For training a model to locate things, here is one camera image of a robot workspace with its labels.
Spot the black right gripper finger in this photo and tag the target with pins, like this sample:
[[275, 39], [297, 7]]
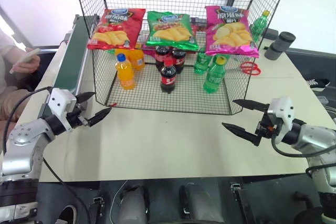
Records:
[[252, 105], [242, 132]]

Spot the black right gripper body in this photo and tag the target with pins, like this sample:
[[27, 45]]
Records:
[[266, 127]]

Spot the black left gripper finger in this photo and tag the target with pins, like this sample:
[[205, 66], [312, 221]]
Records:
[[85, 96], [98, 117]]

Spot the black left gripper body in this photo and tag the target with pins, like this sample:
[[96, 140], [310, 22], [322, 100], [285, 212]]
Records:
[[76, 117]]

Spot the white smartphone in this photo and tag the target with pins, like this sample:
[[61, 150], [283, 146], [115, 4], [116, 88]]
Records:
[[27, 54]]

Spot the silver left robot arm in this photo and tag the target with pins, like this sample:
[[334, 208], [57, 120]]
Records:
[[23, 142]]

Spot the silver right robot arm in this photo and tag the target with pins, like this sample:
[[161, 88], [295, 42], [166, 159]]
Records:
[[317, 137]]

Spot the green conveyor belt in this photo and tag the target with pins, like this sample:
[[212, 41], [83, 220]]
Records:
[[73, 58]]

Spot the person's bare hand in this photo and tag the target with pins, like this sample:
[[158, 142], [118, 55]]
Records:
[[29, 64]]

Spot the orange soda bottle blue cap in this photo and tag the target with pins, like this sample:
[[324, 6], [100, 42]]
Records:
[[125, 74]]

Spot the green soda bottle yellow cap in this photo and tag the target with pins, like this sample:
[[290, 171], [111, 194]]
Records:
[[214, 77], [258, 27]]

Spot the dark grey cylinder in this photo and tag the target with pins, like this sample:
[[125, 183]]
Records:
[[284, 40]]

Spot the red potato chips bag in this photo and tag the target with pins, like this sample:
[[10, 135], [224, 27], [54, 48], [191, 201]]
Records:
[[115, 30]]

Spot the magenta potato chips bag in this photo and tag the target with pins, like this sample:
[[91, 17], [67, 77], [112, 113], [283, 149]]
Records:
[[231, 32]]

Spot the person in light clothes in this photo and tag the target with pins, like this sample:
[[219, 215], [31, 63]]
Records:
[[8, 77]]

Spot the cola bottle red cap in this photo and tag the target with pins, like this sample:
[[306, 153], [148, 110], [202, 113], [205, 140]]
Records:
[[168, 77]]

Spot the cola bottle red label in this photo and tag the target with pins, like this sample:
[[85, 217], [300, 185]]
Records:
[[179, 61], [161, 56]]

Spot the dark grey rounded shape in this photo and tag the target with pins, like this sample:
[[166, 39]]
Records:
[[134, 205]]

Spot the red box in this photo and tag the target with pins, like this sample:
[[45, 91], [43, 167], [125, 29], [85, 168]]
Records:
[[198, 26]]

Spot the green potato chips bag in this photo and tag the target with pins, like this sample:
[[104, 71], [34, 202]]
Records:
[[170, 30]]

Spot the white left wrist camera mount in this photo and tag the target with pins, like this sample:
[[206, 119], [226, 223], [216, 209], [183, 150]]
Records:
[[61, 102]]

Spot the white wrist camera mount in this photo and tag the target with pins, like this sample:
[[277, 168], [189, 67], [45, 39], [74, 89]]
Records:
[[284, 111], [61, 102]]

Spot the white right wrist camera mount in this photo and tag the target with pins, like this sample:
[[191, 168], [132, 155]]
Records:
[[284, 111]]

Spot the black table bracket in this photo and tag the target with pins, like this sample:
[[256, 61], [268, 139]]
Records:
[[97, 200], [236, 186]]

